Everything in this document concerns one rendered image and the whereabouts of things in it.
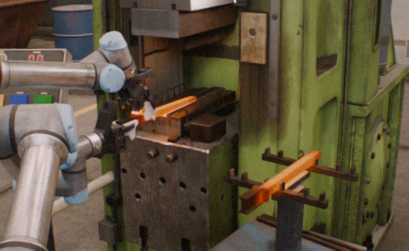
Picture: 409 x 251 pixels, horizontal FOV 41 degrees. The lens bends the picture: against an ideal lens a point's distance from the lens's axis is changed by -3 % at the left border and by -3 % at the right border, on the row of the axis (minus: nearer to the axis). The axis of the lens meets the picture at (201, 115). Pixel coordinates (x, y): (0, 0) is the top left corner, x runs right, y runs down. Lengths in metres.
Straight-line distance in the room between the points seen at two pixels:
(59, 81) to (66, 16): 4.99
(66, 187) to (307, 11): 0.93
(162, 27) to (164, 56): 0.39
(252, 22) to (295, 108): 0.32
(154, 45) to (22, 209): 1.26
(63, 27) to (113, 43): 4.85
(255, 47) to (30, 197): 1.03
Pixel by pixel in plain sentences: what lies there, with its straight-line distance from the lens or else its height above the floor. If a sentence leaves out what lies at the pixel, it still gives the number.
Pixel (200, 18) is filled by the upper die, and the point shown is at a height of 1.32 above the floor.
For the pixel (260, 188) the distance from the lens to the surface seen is 1.48.
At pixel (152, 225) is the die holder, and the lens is 2.16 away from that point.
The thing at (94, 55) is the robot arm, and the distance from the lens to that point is 1.74.
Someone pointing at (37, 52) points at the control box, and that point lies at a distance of 2.26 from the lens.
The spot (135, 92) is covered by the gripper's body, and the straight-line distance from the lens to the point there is 1.85.
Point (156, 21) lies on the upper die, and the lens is 1.96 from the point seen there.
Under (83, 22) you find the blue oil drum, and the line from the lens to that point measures 6.51.
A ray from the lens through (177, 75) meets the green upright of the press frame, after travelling 2.43.
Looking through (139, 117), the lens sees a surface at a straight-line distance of 1.89.
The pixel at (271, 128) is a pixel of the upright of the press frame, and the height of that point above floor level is 0.96.
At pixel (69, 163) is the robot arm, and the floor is 0.99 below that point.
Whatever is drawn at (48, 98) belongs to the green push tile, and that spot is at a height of 1.03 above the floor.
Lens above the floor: 1.59
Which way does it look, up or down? 17 degrees down
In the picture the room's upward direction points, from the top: 1 degrees counter-clockwise
